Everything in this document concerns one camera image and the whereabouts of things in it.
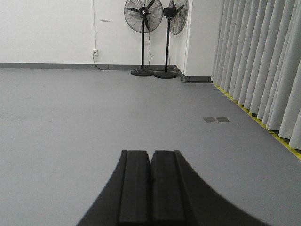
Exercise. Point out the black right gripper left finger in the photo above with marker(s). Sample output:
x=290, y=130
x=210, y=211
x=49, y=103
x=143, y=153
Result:
x=124, y=200

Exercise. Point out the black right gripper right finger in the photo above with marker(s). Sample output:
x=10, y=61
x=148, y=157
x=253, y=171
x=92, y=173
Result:
x=180, y=197

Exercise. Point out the black pedestal fan left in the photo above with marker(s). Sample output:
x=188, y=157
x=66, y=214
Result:
x=143, y=16

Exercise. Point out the black pedestal fan right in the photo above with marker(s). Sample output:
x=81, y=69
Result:
x=176, y=14

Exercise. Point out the black pedestal fan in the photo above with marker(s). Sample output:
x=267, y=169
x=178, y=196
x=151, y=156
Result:
x=143, y=16
x=176, y=14

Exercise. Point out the grey pleated curtain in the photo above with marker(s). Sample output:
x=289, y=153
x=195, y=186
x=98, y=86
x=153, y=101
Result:
x=258, y=62

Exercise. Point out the white wall power socket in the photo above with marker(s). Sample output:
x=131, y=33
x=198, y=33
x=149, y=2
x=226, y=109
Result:
x=95, y=52

